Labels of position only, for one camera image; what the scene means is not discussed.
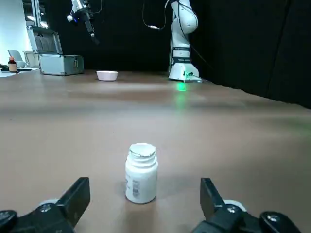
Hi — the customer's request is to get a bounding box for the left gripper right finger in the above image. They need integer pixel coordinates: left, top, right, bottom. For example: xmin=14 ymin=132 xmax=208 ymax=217
xmin=191 ymin=178 xmax=303 ymax=233

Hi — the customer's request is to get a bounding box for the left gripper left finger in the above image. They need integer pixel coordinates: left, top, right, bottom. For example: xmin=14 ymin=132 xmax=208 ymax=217
xmin=0 ymin=177 xmax=91 ymax=233

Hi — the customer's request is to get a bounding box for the pink bowl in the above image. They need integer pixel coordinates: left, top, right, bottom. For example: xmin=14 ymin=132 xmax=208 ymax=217
xmin=96 ymin=70 xmax=119 ymax=82

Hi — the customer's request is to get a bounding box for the white vitamin bottle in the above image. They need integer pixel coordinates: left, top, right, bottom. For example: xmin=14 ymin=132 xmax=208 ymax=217
xmin=125 ymin=142 xmax=159 ymax=204

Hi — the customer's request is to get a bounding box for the open aluminium case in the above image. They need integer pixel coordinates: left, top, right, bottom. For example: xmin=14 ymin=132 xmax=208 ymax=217
xmin=26 ymin=26 xmax=85 ymax=76

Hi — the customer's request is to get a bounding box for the white chair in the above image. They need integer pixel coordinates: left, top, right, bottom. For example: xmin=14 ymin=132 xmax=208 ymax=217
xmin=23 ymin=50 xmax=40 ymax=69
xmin=6 ymin=49 xmax=26 ymax=68

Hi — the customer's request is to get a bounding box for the small bottle with orange cap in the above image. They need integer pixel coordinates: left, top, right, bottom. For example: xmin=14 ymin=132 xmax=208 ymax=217
xmin=8 ymin=56 xmax=18 ymax=73

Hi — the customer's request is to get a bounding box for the aluminium frame corner post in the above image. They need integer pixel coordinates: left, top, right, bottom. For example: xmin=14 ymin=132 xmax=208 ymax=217
xmin=31 ymin=0 xmax=44 ymax=28

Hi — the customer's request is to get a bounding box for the black cable with silver connector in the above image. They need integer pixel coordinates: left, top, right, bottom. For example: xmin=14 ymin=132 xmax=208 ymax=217
xmin=142 ymin=0 xmax=172 ymax=31

